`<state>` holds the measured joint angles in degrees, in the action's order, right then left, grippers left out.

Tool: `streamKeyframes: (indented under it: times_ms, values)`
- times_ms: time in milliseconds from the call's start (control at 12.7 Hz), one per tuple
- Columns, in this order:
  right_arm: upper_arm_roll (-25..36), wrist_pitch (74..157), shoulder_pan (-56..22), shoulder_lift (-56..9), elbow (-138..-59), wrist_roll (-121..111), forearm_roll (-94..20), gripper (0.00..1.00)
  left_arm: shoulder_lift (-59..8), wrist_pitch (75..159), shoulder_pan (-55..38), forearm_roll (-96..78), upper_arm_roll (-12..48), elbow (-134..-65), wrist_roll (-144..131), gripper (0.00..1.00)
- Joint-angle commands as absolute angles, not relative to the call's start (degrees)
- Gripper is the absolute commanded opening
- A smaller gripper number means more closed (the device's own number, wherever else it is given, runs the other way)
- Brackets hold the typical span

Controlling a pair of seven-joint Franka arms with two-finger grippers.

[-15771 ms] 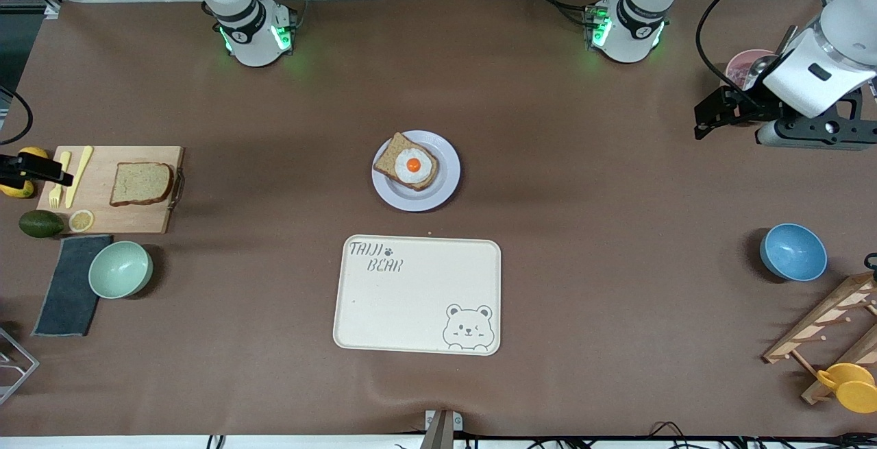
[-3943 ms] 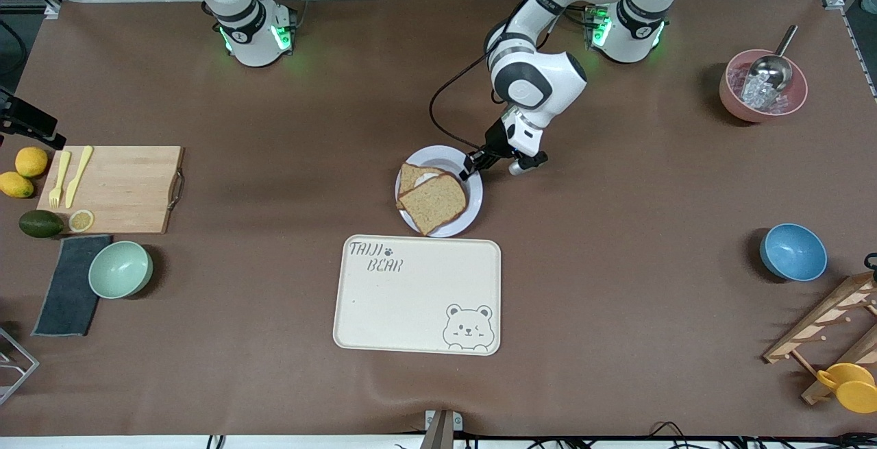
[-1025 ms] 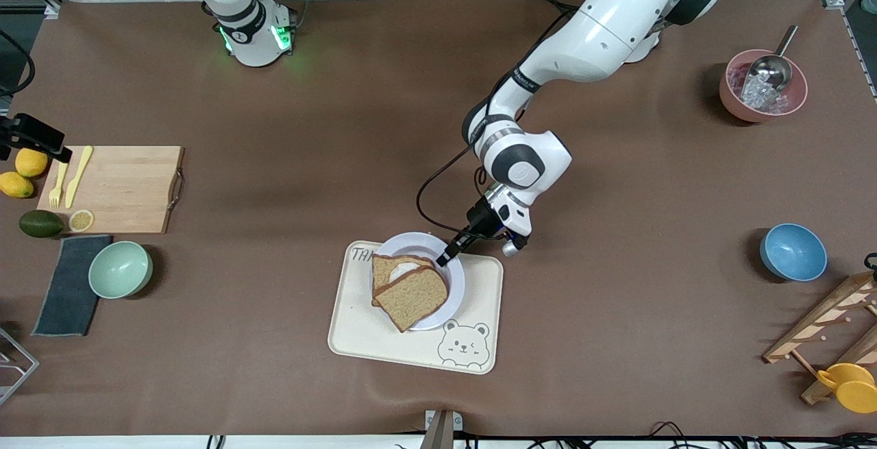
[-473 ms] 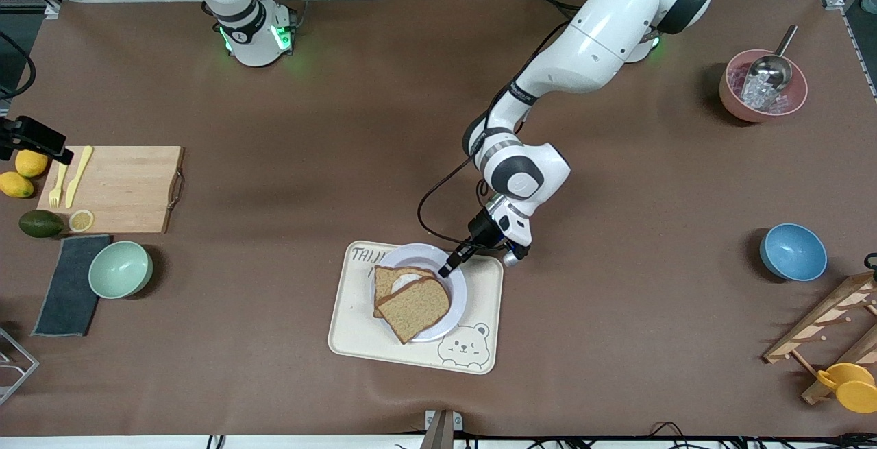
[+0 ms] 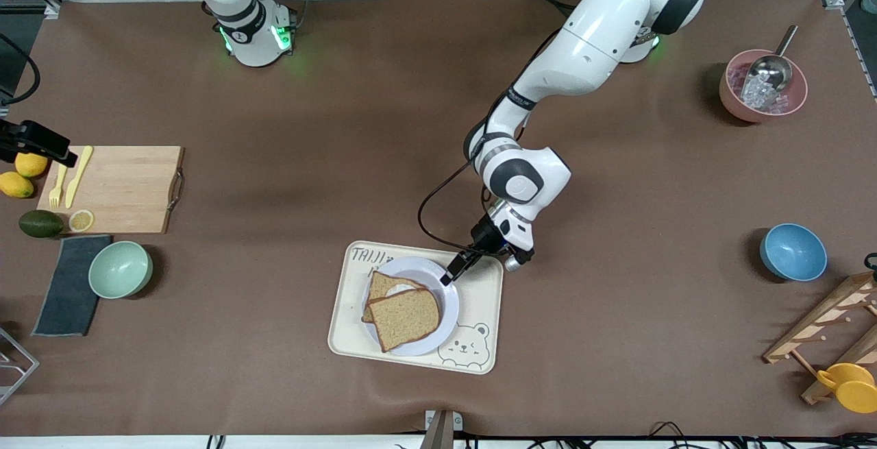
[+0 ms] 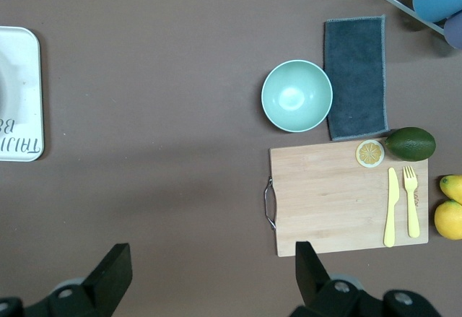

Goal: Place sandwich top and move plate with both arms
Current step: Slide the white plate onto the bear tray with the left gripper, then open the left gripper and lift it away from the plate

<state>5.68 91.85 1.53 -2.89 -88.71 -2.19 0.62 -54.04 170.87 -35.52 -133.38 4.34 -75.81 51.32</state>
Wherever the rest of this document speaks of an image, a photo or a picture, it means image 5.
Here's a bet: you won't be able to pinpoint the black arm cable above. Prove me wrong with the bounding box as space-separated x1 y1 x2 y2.
0 34 40 104
418 161 494 255

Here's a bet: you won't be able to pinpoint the dark green avocado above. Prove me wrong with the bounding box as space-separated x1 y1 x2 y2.
18 210 66 239

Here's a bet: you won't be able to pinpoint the pink bowl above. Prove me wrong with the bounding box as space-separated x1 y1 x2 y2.
719 49 809 123

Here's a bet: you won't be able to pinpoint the wooden peg rack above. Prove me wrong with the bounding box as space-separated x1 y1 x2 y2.
763 272 877 406

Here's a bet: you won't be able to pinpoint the cream bear print tray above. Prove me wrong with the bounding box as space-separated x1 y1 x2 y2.
328 240 504 375

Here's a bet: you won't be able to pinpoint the oval yellow lemon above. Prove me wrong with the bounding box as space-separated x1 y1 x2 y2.
0 171 35 199

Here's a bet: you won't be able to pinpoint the wooden cutting board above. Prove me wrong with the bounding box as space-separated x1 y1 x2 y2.
36 145 185 234

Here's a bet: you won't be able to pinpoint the yellow plastic fork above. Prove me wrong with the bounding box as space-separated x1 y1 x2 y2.
49 163 70 208

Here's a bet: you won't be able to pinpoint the blue bowl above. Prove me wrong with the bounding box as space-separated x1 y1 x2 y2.
759 223 828 282

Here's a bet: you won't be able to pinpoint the yellow plastic knife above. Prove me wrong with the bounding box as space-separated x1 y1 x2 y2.
65 145 94 208

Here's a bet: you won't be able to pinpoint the plain brown bread slice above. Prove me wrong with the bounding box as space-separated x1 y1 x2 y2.
367 288 441 353

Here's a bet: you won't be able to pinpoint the clear ice cubes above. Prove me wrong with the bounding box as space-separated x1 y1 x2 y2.
728 65 789 112

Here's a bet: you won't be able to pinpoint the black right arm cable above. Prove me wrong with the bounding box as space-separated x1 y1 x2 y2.
0 34 40 104

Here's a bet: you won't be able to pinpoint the dark grey cloth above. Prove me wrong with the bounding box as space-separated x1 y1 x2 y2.
32 235 112 337

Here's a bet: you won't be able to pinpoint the round yellow lemon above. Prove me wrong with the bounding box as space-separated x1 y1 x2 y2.
15 153 49 178

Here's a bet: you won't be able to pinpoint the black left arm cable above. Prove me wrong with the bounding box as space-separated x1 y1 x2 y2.
418 161 494 255

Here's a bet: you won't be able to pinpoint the pale green bowl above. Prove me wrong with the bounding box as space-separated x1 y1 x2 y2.
88 241 153 300

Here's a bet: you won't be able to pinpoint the metal scoop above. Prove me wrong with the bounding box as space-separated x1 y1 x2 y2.
747 25 799 93

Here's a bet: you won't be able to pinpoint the yellow cup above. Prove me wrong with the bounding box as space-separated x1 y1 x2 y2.
817 363 877 414

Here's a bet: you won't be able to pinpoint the white round plate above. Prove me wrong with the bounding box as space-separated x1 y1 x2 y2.
362 257 460 357

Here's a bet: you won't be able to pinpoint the metal table edge bracket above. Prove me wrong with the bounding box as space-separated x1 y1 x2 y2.
425 409 464 449

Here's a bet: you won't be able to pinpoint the metal wire basket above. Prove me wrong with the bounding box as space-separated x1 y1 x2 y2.
0 328 40 406

